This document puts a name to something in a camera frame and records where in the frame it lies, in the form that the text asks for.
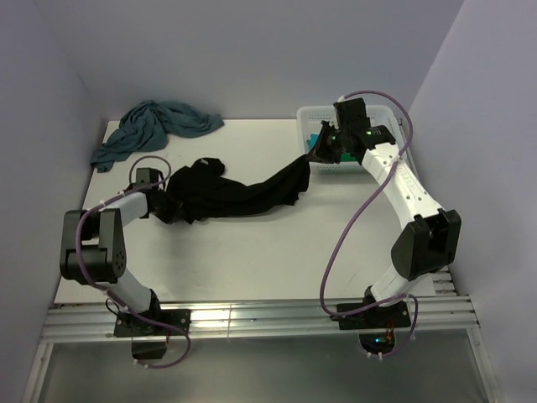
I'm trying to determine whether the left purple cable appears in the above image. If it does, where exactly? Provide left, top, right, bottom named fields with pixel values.
left=75, top=155, right=192, bottom=370

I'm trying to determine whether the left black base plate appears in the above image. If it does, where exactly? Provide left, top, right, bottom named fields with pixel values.
left=113, top=309, right=191, bottom=338

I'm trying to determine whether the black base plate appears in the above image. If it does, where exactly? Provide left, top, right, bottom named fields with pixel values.
left=113, top=309, right=191, bottom=338
left=331, top=301, right=411, bottom=331

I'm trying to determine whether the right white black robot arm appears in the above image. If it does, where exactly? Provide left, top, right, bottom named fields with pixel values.
left=308, top=92, right=461, bottom=327

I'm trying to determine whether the black t shirt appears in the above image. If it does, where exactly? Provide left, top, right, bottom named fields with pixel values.
left=155, top=155, right=310, bottom=224

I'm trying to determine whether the aluminium rail frame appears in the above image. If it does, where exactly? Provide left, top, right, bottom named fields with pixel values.
left=20, top=117, right=504, bottom=403

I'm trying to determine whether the rolled green t shirt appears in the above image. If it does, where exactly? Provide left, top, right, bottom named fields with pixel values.
left=340, top=153, right=357, bottom=163

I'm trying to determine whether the rolled turquoise t shirt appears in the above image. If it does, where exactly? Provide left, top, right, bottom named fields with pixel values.
left=306, top=134, right=319, bottom=152

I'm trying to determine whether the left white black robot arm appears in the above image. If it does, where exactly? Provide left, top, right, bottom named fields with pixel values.
left=60, top=168, right=190, bottom=335

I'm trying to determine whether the white plastic basket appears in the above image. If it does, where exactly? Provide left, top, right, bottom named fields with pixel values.
left=296, top=104, right=408, bottom=175

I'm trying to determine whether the grey blue crumpled t shirt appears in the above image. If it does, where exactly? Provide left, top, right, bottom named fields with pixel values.
left=91, top=101, right=224, bottom=172

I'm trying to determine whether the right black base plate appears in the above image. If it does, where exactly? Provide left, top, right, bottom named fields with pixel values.
left=331, top=301, right=411, bottom=331

